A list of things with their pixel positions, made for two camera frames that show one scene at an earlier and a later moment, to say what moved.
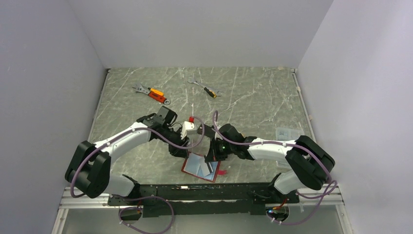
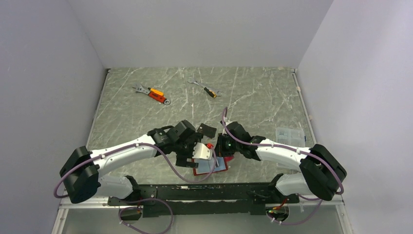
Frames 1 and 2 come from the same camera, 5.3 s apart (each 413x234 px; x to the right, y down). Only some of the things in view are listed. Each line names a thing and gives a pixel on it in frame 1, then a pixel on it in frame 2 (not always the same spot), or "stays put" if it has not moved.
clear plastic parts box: [287, 133] stays put
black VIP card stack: [208, 131] stays put
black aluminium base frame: [204, 199] stays put
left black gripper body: [174, 137] → [184, 151]
